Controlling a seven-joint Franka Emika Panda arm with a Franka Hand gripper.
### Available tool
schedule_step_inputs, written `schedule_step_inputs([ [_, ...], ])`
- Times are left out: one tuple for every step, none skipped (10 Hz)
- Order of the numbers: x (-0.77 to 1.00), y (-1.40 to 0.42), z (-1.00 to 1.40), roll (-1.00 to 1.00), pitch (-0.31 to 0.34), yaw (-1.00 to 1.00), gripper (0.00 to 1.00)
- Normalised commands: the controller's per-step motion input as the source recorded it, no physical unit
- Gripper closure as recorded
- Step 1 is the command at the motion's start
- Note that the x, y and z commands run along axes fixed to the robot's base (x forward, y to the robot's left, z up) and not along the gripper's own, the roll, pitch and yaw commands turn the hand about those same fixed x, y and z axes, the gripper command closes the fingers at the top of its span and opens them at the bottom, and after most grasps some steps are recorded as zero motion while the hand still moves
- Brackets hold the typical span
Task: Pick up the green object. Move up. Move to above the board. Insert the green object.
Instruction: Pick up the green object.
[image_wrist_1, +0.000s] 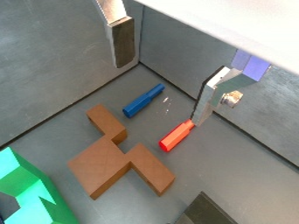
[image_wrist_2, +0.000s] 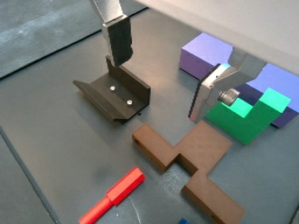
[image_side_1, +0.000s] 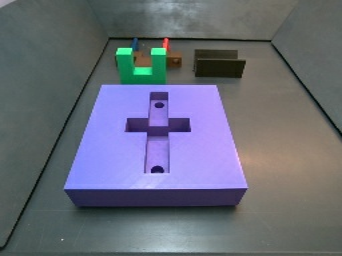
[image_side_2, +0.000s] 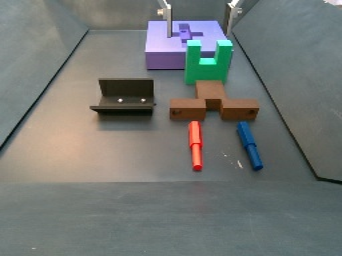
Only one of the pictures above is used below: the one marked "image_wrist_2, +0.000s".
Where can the blue peg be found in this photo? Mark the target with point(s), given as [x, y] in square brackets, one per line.
[183, 221]

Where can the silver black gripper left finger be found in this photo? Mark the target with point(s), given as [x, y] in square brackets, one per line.
[117, 30]

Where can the green U-shaped block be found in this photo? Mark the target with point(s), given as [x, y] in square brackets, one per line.
[245, 121]

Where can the red peg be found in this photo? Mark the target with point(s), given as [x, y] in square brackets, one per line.
[118, 192]

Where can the black metal bracket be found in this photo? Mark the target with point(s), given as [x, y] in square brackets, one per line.
[119, 94]

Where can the brown T-shaped block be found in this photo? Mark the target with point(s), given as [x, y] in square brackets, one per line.
[198, 153]

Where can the purple board block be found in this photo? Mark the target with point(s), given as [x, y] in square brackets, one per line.
[206, 51]

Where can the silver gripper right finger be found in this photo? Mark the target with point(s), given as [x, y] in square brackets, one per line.
[217, 87]

